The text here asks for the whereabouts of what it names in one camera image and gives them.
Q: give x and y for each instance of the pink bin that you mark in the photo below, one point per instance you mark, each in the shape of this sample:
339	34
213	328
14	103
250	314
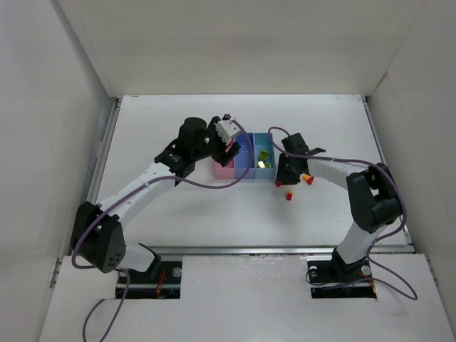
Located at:
224	173

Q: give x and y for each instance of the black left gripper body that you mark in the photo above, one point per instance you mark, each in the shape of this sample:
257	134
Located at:
224	154

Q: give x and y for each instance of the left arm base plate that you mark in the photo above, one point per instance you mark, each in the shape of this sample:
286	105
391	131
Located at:
162	280

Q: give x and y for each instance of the aluminium rail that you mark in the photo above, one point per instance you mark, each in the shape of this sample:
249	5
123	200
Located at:
242	250

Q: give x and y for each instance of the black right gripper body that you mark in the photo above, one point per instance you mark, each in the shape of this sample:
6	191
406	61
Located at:
285	174

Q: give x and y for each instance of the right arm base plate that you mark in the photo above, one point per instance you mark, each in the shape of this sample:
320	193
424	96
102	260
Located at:
327	281

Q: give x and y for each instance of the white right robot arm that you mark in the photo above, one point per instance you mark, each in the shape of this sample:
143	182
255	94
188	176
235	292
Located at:
373	199

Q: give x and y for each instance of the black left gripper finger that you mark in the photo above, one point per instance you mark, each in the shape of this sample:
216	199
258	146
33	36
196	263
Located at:
231	151
227	162

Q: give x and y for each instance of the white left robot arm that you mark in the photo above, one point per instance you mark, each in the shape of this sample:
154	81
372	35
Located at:
98	231

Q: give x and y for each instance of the green lego block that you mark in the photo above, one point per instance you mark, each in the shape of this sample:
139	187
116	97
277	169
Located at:
263	160

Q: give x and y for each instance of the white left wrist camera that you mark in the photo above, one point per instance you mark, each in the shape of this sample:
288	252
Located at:
227	129

